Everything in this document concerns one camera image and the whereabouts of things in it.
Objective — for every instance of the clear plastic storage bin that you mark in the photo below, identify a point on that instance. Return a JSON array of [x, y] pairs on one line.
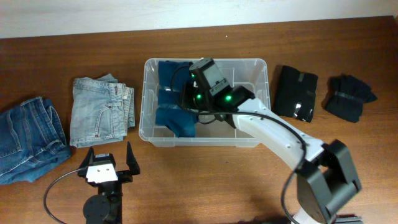
[[248, 72]]

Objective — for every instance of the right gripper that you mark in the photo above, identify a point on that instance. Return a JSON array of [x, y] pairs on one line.
[[187, 87]]

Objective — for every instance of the black garment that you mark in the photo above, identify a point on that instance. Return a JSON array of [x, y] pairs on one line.
[[295, 94]]

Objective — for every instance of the teal blue garment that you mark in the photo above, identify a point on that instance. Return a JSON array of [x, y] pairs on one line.
[[172, 77]]

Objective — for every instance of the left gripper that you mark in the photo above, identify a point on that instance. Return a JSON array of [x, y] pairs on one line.
[[134, 165]]

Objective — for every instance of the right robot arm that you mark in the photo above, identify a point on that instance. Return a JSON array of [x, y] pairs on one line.
[[325, 173]]

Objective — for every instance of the light blue jeans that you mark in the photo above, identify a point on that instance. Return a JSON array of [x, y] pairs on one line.
[[103, 111]]

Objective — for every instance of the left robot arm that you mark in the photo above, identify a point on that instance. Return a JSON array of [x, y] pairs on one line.
[[106, 207]]

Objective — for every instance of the dark blue folded jeans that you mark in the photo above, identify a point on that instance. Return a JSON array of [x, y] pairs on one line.
[[32, 141]]

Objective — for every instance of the dark navy garment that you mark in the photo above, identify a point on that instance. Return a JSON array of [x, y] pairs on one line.
[[348, 95]]

